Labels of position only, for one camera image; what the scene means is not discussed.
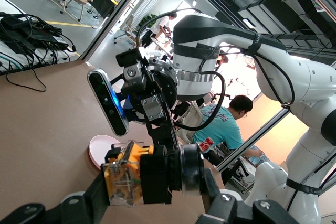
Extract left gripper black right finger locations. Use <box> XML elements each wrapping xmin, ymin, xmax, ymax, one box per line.
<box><xmin>196</xmin><ymin>168</ymin><xmax>300</xmax><ymax>224</ymax></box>

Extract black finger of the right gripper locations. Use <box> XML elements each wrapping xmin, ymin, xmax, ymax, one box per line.
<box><xmin>145</xmin><ymin>123</ymin><xmax>176</xmax><ymax>154</ymax></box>
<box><xmin>169</xmin><ymin>119</ymin><xmax>182</xmax><ymax>151</ymax></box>

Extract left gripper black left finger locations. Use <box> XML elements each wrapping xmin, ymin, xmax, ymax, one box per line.
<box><xmin>0</xmin><ymin>172</ymin><xmax>110</xmax><ymax>224</ymax></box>

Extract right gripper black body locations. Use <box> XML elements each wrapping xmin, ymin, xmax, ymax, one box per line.
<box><xmin>115</xmin><ymin>47</ymin><xmax>179</xmax><ymax>126</ymax></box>

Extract orange push button switch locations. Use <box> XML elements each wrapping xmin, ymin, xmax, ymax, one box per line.
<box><xmin>100</xmin><ymin>141</ymin><xmax>206</xmax><ymax>208</ymax></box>

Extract white tote bag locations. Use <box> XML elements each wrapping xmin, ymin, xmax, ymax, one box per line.
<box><xmin>175</xmin><ymin>100</ymin><xmax>203</xmax><ymax>144</ymax></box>

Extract red drink can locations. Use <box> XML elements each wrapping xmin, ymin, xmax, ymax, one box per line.
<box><xmin>199</xmin><ymin>136</ymin><xmax>215</xmax><ymax>154</ymax></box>

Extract person in teal shirt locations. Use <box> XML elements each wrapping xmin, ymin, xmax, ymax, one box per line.
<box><xmin>193</xmin><ymin>94</ymin><xmax>265</xmax><ymax>162</ymax></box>

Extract pink round plate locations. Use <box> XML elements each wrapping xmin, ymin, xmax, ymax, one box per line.
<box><xmin>88</xmin><ymin>134</ymin><xmax>122</xmax><ymax>171</ymax></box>

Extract person in white shirt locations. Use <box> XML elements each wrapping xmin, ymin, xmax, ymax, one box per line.
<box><xmin>149</xmin><ymin>12</ymin><xmax>178</xmax><ymax>42</ymax></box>

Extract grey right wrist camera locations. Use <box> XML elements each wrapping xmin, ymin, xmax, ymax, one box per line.
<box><xmin>87</xmin><ymin>68</ymin><xmax>130</xmax><ymax>137</ymax></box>

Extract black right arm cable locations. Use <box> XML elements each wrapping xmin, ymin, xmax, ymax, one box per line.
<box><xmin>136</xmin><ymin>8</ymin><xmax>296</xmax><ymax>132</ymax></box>

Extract aluminium frame post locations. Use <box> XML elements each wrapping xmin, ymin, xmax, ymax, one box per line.
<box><xmin>214</xmin><ymin>108</ymin><xmax>291</xmax><ymax>173</ymax></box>

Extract looped black table cable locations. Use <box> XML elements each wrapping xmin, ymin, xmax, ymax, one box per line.
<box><xmin>5</xmin><ymin>58</ymin><xmax>47</xmax><ymax>93</ymax></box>

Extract black cable bundle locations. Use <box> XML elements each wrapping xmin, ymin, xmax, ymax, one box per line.
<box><xmin>0</xmin><ymin>11</ymin><xmax>77</xmax><ymax>73</ymax></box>

